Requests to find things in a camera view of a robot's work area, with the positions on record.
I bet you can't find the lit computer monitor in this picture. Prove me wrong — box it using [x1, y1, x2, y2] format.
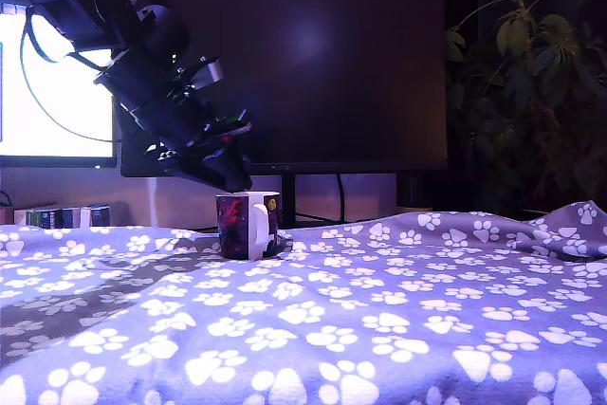
[0, 0, 119, 170]

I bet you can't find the purple printed white mug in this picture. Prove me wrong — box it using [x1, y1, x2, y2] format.
[215, 190, 282, 262]

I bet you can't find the black monitor cable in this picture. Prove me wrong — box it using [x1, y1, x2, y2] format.
[336, 174, 347, 225]

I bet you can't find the tall blue and white box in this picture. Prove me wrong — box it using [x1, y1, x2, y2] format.
[89, 204, 114, 229]

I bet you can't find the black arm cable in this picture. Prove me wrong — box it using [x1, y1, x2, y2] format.
[28, 13, 115, 72]
[19, 4, 118, 143]

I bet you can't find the paw print cloth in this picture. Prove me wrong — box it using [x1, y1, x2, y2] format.
[0, 200, 607, 405]

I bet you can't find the black Huawei monitor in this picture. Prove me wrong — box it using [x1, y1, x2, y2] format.
[116, 0, 450, 230]

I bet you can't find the dark leafy houseplant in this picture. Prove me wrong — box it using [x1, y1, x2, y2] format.
[444, 0, 607, 217]

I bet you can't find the pale grey camera box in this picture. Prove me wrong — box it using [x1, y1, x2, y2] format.
[175, 56, 225, 91]

